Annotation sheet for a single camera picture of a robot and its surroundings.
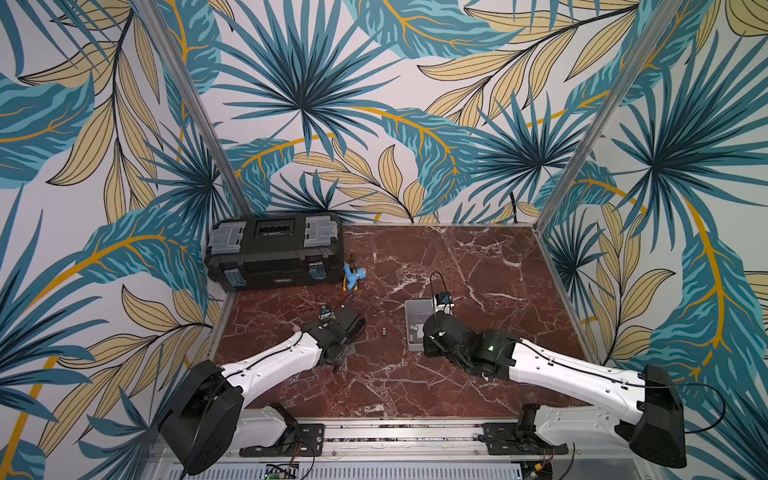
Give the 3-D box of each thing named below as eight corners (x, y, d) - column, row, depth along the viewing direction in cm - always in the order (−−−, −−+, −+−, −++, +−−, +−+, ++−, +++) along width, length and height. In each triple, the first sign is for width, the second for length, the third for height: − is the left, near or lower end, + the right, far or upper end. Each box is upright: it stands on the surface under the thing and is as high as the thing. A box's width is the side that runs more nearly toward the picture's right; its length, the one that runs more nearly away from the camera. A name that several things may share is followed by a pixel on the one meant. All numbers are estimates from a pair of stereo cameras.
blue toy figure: (343, 290, 102) (342, 284, 99) (345, 269, 108) (344, 263, 105) (365, 290, 102) (365, 284, 99) (366, 270, 108) (366, 263, 105)
